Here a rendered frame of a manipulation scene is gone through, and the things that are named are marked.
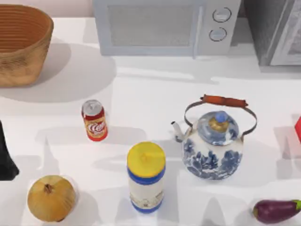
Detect red and white can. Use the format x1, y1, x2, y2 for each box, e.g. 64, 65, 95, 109
81, 99, 109, 142

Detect yellow lidded blue white bottle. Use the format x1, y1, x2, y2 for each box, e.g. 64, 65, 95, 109
127, 141, 166, 214

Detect blue and white kettle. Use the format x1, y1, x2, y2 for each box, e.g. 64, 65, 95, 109
170, 94, 258, 181

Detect pale microwave oven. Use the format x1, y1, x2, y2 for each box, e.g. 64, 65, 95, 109
92, 0, 242, 60

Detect microwave knob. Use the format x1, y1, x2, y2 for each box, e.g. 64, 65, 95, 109
212, 7, 232, 22
208, 27, 228, 42

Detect yellow onion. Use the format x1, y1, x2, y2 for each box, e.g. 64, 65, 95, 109
27, 175, 77, 223

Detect brown woven basket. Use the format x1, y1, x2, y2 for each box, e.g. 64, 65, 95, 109
0, 4, 55, 88

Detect red box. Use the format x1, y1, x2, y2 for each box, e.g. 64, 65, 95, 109
293, 116, 301, 144

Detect purple eggplant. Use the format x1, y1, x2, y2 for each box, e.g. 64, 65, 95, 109
253, 199, 301, 223

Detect microwave door handle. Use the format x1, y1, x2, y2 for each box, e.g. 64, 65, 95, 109
192, 6, 204, 60

